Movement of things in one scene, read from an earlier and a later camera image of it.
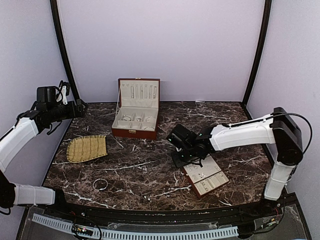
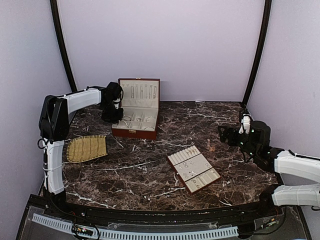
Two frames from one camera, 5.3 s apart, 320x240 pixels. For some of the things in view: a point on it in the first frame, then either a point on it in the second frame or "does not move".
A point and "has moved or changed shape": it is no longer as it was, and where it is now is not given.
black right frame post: x=264 y=37 does not move
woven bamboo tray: x=86 y=147 does not move
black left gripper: x=73 y=114 → x=115 y=120
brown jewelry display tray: x=207 y=179 has moved or changed shape
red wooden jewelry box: x=137 y=116 does not move
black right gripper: x=178 y=162 → x=228 y=129
